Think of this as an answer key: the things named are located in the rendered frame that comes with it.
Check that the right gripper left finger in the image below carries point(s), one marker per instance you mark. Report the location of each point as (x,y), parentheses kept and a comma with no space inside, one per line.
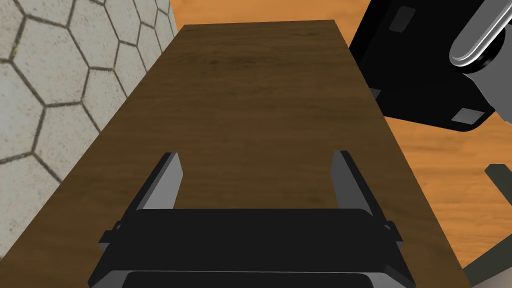
(164,188)

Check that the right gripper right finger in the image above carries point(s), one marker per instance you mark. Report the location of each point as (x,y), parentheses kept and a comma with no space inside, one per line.
(348,188)

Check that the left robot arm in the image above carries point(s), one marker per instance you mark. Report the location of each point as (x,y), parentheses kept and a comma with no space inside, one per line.
(486,36)

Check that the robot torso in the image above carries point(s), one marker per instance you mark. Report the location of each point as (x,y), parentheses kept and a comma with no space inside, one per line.
(412,72)

